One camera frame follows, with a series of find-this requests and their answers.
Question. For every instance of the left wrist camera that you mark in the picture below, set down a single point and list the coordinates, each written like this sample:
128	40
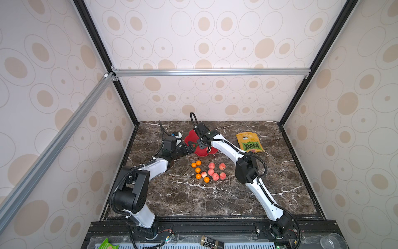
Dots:
170	142

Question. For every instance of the yellow green snack bag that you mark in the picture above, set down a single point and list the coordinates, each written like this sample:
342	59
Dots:
249	142

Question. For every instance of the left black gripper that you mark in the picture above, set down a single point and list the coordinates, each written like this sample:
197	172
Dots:
185	150

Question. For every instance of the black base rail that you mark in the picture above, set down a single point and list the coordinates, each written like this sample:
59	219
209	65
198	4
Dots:
177	232

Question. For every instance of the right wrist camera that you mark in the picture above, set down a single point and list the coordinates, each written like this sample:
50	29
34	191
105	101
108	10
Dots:
205	133

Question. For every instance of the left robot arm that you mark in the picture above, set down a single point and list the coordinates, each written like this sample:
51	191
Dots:
129	193

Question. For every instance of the horizontal aluminium rail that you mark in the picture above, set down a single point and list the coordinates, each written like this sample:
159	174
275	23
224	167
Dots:
211	72

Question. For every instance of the red flower-shaped fruit bowl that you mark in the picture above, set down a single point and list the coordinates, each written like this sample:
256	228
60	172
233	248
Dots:
192	139

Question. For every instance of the left black corner post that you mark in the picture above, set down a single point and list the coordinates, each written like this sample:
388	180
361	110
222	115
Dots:
100	47

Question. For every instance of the right black corner post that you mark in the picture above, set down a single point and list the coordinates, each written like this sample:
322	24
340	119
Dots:
335	30

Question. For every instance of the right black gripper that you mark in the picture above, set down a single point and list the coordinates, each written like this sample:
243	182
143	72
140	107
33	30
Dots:
200	142

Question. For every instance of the green packet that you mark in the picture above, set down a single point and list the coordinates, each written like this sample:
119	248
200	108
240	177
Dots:
106	245

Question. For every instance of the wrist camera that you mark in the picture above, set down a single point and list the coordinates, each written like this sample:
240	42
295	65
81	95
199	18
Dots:
170	142
205	133

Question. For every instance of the black corner post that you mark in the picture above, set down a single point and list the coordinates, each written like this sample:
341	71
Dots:
100	47
335	30

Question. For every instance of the left diagonal aluminium rail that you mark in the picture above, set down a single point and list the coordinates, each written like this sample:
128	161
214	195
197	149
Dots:
25	186

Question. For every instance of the black battery with gold label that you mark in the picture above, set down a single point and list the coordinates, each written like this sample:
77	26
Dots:
211	243

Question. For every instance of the clear plastic cup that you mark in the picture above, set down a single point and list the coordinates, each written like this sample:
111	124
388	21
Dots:
333	241

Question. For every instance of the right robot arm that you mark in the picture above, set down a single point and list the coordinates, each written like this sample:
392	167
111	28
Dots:
249	170

